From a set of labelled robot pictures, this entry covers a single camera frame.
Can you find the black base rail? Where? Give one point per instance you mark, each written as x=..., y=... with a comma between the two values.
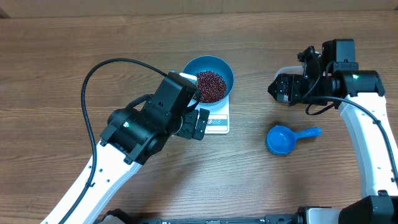
x=211, y=221

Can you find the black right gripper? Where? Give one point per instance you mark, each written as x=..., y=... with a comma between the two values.
x=296, y=83

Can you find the blue plastic measuring scoop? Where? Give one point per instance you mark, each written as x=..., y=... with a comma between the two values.
x=281, y=140

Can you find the white digital kitchen scale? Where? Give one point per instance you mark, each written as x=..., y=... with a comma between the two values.
x=219, y=118

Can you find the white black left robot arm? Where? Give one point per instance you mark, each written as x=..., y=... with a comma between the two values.
x=133, y=134

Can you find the teal plastic bowl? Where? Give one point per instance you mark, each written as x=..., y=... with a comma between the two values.
x=209, y=63

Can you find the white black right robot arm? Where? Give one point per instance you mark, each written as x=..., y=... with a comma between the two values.
x=359, y=96

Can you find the red beans in bowl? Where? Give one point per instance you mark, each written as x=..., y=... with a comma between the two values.
x=212, y=86

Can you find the clear plastic bean container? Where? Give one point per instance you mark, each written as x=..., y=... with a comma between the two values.
x=298, y=70

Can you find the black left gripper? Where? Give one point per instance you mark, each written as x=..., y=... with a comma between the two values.
x=191, y=117

